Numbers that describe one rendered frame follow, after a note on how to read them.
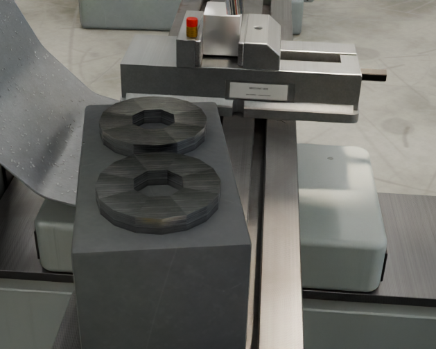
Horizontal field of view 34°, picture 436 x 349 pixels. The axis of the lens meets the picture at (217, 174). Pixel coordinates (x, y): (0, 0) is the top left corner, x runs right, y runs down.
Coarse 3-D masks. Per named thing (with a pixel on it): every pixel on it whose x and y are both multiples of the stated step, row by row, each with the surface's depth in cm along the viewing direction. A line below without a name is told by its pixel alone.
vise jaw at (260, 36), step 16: (256, 16) 109; (240, 32) 104; (256, 32) 103; (272, 32) 105; (240, 48) 100; (256, 48) 100; (272, 48) 100; (240, 64) 102; (256, 64) 101; (272, 64) 101
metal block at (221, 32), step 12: (204, 12) 102; (216, 12) 102; (204, 24) 102; (216, 24) 102; (228, 24) 102; (240, 24) 103; (204, 36) 103; (216, 36) 103; (228, 36) 103; (204, 48) 104; (216, 48) 104; (228, 48) 104
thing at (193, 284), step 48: (96, 144) 59; (144, 144) 56; (192, 144) 58; (96, 192) 51; (144, 192) 53; (192, 192) 51; (96, 240) 48; (144, 240) 48; (192, 240) 48; (240, 240) 48; (96, 288) 48; (144, 288) 49; (192, 288) 49; (240, 288) 50; (96, 336) 51; (144, 336) 51; (192, 336) 52; (240, 336) 52
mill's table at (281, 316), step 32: (192, 0) 149; (224, 0) 150; (256, 0) 150; (288, 0) 151; (288, 32) 135; (224, 128) 102; (256, 128) 107; (288, 128) 102; (256, 160) 99; (288, 160) 94; (256, 192) 92; (288, 192) 88; (256, 224) 86; (288, 224) 82; (256, 256) 81; (288, 256) 77; (256, 288) 76; (288, 288) 73; (64, 320) 68; (256, 320) 72; (288, 320) 69
